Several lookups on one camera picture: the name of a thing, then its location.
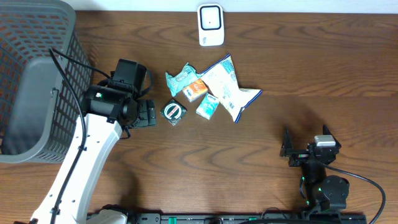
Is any green Zam-Buk ointment tin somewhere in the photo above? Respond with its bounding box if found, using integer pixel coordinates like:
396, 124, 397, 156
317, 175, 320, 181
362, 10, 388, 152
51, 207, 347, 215
160, 99, 187, 126

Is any teal wet wipes pack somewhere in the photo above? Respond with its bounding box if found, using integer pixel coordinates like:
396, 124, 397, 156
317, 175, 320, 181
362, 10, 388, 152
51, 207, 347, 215
165, 62, 201, 97

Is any teal Kleenex tissue pack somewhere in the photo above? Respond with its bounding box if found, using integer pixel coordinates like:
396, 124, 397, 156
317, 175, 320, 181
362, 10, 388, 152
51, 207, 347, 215
196, 93, 220, 120

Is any white blue snack bag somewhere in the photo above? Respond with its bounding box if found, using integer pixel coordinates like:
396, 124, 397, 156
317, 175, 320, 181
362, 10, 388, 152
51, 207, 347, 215
200, 54, 262, 123

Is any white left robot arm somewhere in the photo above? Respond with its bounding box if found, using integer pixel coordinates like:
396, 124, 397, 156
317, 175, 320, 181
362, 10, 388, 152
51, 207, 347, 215
30, 59, 156, 224

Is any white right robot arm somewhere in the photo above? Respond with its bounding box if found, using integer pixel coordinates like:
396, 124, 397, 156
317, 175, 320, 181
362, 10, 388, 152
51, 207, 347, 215
280, 126, 349, 218

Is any grey plastic mesh basket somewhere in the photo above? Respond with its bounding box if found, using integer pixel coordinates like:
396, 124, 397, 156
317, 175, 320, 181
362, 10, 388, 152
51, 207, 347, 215
1, 1, 91, 163

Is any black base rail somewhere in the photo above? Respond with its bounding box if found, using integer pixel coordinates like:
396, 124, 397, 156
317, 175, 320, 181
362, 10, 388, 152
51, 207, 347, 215
87, 210, 367, 224

